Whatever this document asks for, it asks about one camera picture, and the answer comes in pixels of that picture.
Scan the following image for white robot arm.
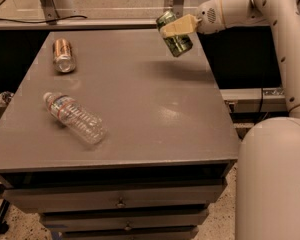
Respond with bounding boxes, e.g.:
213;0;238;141
160;0;300;240

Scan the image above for grey drawer cabinet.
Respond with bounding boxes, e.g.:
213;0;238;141
0;28;241;240

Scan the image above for green soda can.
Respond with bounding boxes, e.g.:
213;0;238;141
156;10;193;57

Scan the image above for orange soda can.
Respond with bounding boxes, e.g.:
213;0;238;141
53;38;76;73

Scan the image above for middle grey drawer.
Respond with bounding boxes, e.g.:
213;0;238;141
40;207;208;232

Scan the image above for grey metal rail frame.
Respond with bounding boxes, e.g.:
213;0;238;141
0;0;300;31

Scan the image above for black stand leg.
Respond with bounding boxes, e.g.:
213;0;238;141
0;200;10;235

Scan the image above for black cable at right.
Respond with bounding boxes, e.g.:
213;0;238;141
256;87;266;125

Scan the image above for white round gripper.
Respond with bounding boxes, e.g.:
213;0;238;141
159;0;226;38

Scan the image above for grey drawer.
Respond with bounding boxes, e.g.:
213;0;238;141
40;207;208;232
3;180;225;213
62;226;198;240

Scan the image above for clear plastic water bottle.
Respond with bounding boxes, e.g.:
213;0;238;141
43;92;106;145

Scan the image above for black cable on rail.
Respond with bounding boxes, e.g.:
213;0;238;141
0;15;88;25

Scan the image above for bottom grey drawer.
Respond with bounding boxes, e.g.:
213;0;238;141
62;226;198;240

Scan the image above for top grey drawer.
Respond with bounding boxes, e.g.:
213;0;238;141
3;180;225;213

